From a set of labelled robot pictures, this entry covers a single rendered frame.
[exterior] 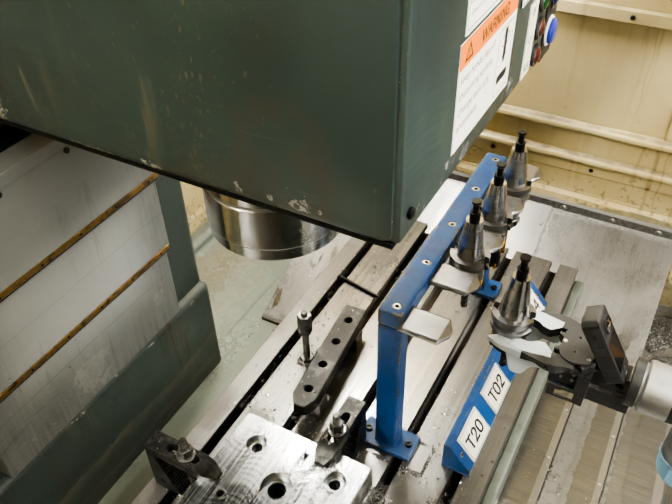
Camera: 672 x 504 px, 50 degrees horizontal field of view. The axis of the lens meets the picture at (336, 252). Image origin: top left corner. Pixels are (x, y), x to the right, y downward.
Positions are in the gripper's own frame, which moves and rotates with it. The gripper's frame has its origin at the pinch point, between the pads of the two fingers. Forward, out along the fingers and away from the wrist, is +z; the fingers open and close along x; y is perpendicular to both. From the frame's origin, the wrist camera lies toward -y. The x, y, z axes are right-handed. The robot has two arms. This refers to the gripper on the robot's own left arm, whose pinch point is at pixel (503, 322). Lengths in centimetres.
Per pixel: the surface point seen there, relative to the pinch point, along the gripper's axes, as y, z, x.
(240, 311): 63, 75, 32
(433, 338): -1.6, 7.3, -9.3
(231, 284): 63, 84, 40
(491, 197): -7.3, 9.5, 18.7
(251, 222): -30.4, 21.9, -29.1
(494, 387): 25.6, 0.7, 9.3
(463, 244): -5.4, 9.8, 7.6
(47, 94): -42, 41, -34
